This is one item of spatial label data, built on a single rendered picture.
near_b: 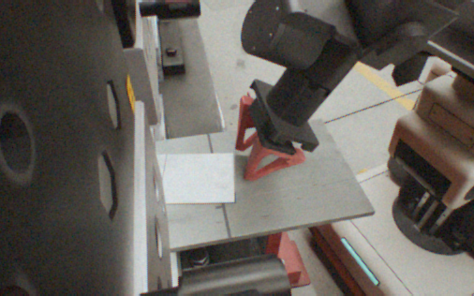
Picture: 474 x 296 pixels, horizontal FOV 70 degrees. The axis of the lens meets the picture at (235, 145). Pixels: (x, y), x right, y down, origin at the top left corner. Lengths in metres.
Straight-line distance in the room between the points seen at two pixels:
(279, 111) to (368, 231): 0.99
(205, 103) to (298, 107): 0.43
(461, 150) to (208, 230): 0.66
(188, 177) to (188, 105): 0.34
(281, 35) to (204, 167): 0.23
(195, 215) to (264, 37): 0.23
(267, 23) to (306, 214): 0.23
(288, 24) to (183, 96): 0.53
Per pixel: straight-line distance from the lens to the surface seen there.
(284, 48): 0.32
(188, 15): 0.25
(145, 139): 0.16
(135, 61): 0.22
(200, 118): 0.74
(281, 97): 0.38
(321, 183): 0.47
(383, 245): 1.32
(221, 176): 0.46
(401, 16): 0.32
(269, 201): 0.44
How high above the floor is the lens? 1.35
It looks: 45 degrees down
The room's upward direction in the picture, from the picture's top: straight up
